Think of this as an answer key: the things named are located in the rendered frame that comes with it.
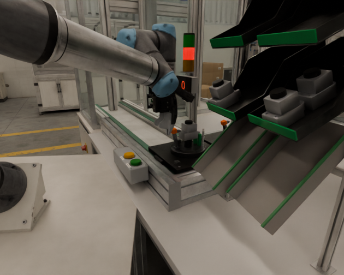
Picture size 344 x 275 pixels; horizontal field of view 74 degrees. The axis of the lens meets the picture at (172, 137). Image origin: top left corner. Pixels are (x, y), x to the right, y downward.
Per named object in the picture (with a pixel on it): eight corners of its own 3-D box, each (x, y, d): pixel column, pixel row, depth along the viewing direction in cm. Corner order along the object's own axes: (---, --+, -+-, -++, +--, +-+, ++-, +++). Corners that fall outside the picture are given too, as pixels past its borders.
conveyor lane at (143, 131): (177, 198, 80) (177, 173, 76) (111, 131, 148) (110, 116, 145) (237, 178, 93) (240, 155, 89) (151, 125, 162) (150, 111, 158)
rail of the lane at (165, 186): (168, 211, 73) (168, 182, 69) (101, 132, 146) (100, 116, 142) (183, 207, 75) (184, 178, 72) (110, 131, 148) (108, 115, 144)
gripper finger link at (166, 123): (156, 137, 82) (155, 112, 79) (171, 134, 85) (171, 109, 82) (160, 139, 80) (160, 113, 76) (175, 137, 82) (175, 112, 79)
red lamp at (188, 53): (187, 59, 97) (187, 47, 96) (181, 59, 101) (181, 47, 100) (196, 59, 100) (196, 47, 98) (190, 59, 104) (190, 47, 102)
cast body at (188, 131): (184, 141, 86) (184, 123, 84) (178, 137, 90) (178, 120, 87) (202, 137, 90) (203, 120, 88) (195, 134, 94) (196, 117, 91)
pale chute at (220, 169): (223, 197, 59) (212, 189, 57) (200, 174, 70) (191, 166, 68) (297, 116, 58) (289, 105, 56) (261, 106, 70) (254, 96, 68)
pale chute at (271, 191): (272, 235, 46) (261, 227, 44) (235, 199, 58) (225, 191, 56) (367, 132, 46) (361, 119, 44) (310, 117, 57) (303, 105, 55)
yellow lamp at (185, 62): (186, 72, 99) (187, 60, 97) (180, 71, 103) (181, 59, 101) (196, 71, 101) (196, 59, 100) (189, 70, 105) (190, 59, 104)
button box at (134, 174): (130, 185, 80) (129, 169, 78) (113, 161, 98) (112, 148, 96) (149, 179, 84) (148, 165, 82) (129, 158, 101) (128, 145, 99)
